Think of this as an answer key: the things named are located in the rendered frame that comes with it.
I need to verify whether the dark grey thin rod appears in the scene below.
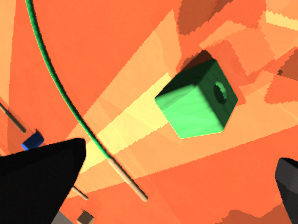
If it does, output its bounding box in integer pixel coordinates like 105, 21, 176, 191
0, 103, 26, 134

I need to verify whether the wooden stick with green cord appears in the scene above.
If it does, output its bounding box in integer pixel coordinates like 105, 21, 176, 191
25, 0, 148, 202

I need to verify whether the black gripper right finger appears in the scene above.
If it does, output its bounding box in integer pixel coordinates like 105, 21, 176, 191
274, 157, 298, 224

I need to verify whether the small beige cube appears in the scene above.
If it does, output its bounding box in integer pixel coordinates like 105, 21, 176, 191
76, 210, 94, 224

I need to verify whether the green wooden block with hole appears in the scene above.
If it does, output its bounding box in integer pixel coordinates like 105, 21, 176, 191
154, 59, 238, 139

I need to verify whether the thin tan wooden stick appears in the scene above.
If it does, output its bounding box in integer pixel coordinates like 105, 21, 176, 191
72, 186, 89, 200

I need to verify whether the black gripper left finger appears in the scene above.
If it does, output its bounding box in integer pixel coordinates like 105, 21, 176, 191
0, 138, 86, 224

